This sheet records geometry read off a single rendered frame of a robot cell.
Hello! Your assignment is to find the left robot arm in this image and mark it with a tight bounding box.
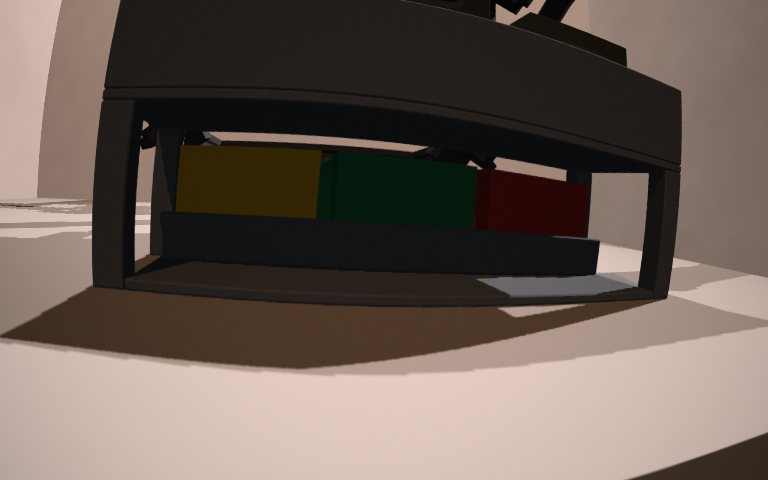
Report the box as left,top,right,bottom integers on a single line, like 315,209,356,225
490,0,575,22

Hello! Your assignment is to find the dark grey shelf rack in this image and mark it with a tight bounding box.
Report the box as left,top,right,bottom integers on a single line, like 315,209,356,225
92,0,682,307

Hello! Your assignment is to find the red bin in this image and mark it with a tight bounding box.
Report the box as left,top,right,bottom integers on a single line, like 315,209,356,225
473,169,588,238

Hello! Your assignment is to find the green open bin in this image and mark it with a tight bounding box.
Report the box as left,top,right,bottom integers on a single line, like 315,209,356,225
316,152,477,229

